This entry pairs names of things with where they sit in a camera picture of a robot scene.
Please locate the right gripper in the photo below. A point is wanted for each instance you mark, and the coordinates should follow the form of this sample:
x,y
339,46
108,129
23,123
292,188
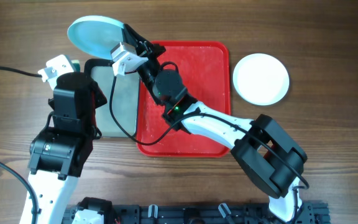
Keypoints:
x,y
146,49

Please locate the light blue plate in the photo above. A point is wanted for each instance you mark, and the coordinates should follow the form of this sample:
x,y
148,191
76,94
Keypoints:
x,y
96,35

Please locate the green yellow sponge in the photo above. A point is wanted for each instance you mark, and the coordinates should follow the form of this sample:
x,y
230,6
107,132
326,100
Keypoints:
x,y
76,64

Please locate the white plate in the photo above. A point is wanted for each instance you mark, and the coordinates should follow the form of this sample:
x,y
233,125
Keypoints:
x,y
261,79

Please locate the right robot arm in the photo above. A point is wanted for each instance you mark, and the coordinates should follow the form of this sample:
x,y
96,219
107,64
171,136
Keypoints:
x,y
271,159

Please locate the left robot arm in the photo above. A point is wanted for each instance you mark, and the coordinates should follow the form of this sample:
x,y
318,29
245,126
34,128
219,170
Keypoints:
x,y
59,151

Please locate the red plastic tray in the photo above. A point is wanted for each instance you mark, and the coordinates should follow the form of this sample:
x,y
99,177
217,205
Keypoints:
x,y
204,68

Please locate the black water tray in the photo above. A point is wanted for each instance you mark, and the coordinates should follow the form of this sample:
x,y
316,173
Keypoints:
x,y
119,115

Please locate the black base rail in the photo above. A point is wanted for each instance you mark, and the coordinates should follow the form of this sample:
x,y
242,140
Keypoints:
x,y
249,213

